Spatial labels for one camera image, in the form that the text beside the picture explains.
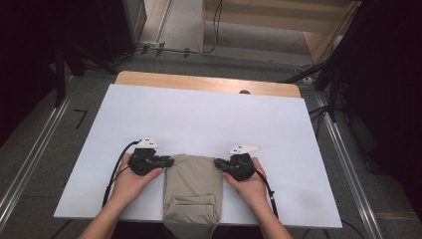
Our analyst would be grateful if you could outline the black floor cables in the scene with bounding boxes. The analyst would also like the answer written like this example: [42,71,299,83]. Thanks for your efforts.
[308,105,330,140]

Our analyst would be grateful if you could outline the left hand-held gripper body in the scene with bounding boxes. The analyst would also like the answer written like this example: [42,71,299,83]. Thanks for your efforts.
[127,135,162,177]

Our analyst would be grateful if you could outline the black cabinet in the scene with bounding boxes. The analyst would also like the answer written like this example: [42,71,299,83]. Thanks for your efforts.
[63,0,148,64]

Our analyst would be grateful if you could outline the hanging black cable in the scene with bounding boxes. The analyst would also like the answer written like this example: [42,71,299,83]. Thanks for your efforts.
[201,0,224,56]

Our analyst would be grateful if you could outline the wooden table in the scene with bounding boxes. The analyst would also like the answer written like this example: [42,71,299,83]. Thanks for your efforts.
[113,70,303,99]

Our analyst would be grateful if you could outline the person's left hand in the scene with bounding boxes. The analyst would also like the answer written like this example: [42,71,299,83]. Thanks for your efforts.
[109,152,164,209]

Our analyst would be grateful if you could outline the light wooden shelf unit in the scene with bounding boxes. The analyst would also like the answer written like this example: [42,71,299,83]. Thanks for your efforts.
[199,0,362,65]

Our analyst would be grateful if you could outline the dark curtain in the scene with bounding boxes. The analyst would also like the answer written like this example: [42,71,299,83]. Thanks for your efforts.
[0,0,66,147]
[334,0,422,213]

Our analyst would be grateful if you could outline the person's right hand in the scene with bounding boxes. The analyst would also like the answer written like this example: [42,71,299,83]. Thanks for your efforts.
[222,156,274,214]

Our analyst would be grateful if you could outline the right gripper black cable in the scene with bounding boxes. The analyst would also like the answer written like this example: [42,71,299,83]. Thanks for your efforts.
[255,168,280,219]

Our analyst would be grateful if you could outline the white foam board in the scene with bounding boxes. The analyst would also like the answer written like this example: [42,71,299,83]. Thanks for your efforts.
[53,83,343,229]

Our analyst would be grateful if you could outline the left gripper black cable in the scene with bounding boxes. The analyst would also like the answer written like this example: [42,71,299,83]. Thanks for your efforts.
[102,139,142,209]

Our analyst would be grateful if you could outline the metal floor rail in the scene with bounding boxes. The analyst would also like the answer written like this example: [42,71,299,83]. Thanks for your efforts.
[314,92,386,239]
[0,95,73,224]

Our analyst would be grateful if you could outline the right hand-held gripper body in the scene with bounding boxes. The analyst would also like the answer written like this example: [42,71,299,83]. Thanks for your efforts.
[226,143,263,182]

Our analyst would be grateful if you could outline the beige pants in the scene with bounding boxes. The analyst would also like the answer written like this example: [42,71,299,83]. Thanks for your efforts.
[161,152,224,239]

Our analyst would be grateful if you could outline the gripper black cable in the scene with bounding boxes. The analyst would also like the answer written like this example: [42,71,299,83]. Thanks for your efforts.
[255,168,280,219]
[102,139,142,209]

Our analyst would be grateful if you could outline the black metal stand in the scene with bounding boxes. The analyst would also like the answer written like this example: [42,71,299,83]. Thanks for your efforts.
[326,63,343,123]
[54,41,68,108]

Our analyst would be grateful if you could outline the white power strip with plugs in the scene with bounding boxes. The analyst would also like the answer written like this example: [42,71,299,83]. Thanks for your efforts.
[137,40,167,57]

